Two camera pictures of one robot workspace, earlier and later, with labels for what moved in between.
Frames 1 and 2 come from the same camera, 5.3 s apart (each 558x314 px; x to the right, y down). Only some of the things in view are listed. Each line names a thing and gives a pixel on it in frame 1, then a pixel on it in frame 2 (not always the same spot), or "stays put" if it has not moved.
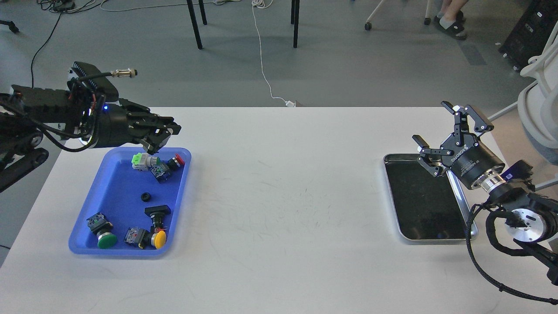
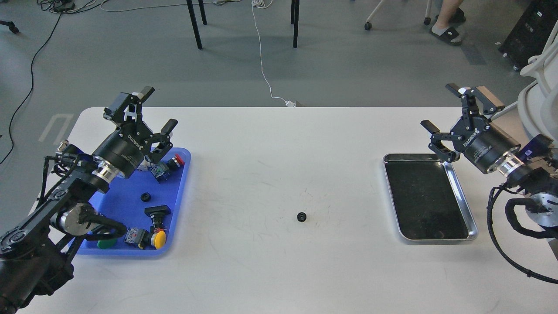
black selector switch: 157,213 stays put
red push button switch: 180,160 stays put
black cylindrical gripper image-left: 117,123 to 124,149
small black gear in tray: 145,196 stays put
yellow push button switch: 145,239 stays put
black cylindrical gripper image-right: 462,152 to 481,143
